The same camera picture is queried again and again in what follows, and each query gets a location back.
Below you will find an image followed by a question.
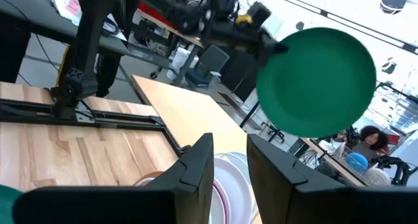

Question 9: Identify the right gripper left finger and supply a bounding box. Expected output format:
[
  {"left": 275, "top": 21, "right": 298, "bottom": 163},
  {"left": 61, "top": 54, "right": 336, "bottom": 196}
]
[{"left": 12, "top": 132, "right": 215, "bottom": 224}]

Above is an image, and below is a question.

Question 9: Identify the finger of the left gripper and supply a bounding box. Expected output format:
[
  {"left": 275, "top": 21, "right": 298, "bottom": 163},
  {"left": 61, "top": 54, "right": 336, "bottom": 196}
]
[{"left": 256, "top": 29, "right": 288, "bottom": 68}]

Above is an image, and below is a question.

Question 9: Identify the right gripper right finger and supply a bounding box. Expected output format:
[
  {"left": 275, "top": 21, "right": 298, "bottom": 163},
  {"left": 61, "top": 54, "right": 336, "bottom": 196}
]
[{"left": 247, "top": 134, "right": 418, "bottom": 224}]

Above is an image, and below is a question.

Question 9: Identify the white plate green underside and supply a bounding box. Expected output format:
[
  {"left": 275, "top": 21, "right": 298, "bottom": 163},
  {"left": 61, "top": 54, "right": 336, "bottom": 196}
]
[{"left": 255, "top": 27, "right": 378, "bottom": 138}]

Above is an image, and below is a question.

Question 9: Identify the pink plate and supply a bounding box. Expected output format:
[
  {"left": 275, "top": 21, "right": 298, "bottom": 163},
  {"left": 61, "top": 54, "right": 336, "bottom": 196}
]
[{"left": 212, "top": 180, "right": 232, "bottom": 224}]

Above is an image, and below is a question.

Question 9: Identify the white plate teal underside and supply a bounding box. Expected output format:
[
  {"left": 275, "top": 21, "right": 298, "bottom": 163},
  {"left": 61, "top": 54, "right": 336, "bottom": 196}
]
[{"left": 0, "top": 184, "right": 24, "bottom": 224}]

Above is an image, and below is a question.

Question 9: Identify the yellow tag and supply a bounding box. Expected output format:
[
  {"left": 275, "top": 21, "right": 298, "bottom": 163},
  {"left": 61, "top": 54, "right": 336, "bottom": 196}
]
[{"left": 235, "top": 14, "right": 253, "bottom": 25}]

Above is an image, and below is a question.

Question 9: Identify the grey chair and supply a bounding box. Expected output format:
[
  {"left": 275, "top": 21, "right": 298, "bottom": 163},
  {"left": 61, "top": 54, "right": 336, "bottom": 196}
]
[{"left": 185, "top": 44, "right": 231, "bottom": 88}]

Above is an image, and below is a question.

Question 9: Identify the white trash can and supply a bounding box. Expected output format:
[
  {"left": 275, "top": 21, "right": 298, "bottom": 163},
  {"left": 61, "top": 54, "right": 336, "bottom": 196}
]
[{"left": 166, "top": 47, "right": 197, "bottom": 81}]

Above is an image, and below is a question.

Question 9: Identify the blue plate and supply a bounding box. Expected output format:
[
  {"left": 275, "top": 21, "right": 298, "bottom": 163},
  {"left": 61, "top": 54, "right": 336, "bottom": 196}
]
[{"left": 345, "top": 152, "right": 369, "bottom": 174}]

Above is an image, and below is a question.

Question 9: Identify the long ceiling light strip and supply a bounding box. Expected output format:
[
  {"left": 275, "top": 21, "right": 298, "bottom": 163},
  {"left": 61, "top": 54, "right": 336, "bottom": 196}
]
[{"left": 257, "top": 0, "right": 418, "bottom": 55}]

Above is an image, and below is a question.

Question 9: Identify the cream round dish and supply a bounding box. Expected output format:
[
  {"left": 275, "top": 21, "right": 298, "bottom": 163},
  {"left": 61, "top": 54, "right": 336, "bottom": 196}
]
[{"left": 364, "top": 167, "right": 391, "bottom": 186}]

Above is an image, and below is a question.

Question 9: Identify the person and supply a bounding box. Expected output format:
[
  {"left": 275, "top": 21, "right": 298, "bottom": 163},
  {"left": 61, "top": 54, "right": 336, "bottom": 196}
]
[{"left": 349, "top": 125, "right": 390, "bottom": 163}]

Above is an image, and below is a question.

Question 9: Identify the pink paper note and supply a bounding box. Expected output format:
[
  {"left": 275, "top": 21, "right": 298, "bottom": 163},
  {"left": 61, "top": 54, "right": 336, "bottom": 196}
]
[{"left": 66, "top": 0, "right": 82, "bottom": 18}]

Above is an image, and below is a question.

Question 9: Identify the white paper sheet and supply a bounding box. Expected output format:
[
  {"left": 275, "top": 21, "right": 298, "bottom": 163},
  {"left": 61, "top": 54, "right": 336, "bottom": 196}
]
[{"left": 50, "top": 0, "right": 82, "bottom": 26}]

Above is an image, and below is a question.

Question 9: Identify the black partition wall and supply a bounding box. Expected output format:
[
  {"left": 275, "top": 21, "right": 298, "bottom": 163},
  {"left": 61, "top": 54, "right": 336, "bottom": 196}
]
[{"left": 221, "top": 50, "right": 262, "bottom": 101}]

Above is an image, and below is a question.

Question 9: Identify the grey wire basket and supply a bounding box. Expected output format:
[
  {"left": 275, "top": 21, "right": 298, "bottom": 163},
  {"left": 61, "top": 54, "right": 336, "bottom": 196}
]
[{"left": 336, "top": 145, "right": 372, "bottom": 178}]

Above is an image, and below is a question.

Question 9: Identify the white wire dish rack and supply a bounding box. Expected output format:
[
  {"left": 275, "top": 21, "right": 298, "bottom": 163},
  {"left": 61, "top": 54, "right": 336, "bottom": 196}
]
[{"left": 133, "top": 151, "right": 259, "bottom": 224}]

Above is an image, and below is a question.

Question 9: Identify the coiled black cable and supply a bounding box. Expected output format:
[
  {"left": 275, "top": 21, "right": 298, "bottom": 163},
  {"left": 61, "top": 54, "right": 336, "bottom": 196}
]
[{"left": 103, "top": 17, "right": 121, "bottom": 35}]

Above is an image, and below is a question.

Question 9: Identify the black aluminium table frame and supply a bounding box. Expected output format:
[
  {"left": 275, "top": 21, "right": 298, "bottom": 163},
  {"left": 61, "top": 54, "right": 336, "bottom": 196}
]
[{"left": 0, "top": 98, "right": 192, "bottom": 156}]

